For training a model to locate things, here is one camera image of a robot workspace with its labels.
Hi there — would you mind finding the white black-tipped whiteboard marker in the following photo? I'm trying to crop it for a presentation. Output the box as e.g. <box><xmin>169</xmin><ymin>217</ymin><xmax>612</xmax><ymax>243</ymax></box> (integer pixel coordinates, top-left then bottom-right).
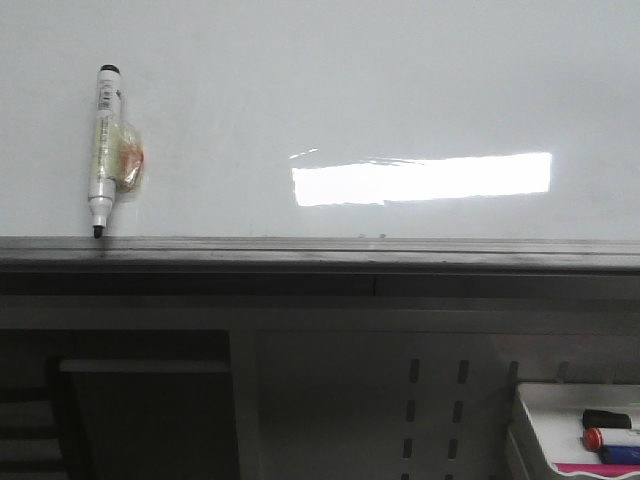
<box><xmin>88</xmin><ymin>64</ymin><xmax>145</xmax><ymax>239</ymax></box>

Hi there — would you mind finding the white glossy whiteboard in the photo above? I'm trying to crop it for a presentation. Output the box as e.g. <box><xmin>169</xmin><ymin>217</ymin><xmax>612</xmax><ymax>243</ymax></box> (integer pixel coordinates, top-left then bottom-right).
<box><xmin>1</xmin><ymin>1</ymin><xmax>639</xmax><ymax>241</ymax></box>

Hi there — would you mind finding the white slotted pegboard panel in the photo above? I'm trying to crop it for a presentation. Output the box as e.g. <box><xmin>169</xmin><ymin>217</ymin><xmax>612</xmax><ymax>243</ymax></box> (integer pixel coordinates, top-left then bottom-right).
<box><xmin>231</xmin><ymin>330</ymin><xmax>639</xmax><ymax>479</ymax></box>

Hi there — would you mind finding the white plastic storage tray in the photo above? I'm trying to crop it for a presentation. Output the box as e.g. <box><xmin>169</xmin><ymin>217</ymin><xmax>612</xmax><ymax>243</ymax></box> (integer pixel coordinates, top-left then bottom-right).
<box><xmin>505</xmin><ymin>383</ymin><xmax>639</xmax><ymax>479</ymax></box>

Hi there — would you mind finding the red capped marker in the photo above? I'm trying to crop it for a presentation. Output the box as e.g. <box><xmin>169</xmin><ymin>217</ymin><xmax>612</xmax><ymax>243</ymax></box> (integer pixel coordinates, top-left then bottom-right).
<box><xmin>582</xmin><ymin>427</ymin><xmax>640</xmax><ymax>451</ymax></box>

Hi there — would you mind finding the blue capped marker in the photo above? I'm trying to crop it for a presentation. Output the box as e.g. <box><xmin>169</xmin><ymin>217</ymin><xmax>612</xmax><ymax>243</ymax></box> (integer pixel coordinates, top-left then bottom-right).
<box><xmin>599</xmin><ymin>445</ymin><xmax>640</xmax><ymax>465</ymax></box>

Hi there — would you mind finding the dark whiteboard frame ledge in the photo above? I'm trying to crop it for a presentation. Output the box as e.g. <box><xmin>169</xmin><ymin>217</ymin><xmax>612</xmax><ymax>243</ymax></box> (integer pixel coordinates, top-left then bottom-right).
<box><xmin>1</xmin><ymin>237</ymin><xmax>639</xmax><ymax>300</ymax></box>

